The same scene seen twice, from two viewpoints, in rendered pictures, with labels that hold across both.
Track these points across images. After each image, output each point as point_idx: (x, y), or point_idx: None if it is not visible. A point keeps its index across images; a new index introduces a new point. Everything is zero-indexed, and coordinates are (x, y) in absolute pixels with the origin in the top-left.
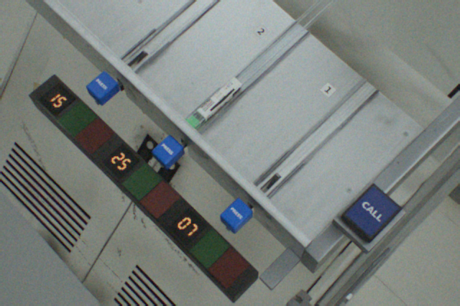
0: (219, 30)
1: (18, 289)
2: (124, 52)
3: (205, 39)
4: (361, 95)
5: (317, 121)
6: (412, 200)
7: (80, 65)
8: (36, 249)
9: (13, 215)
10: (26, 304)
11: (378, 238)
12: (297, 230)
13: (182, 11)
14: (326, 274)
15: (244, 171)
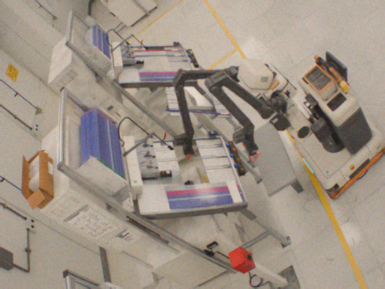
0: (213, 163)
1: (258, 144)
2: (229, 168)
3: (216, 163)
4: (200, 147)
5: (208, 147)
6: None
7: (224, 226)
8: (254, 150)
9: (255, 156)
10: (258, 142)
11: None
12: (221, 138)
13: (217, 168)
14: (204, 172)
15: (222, 148)
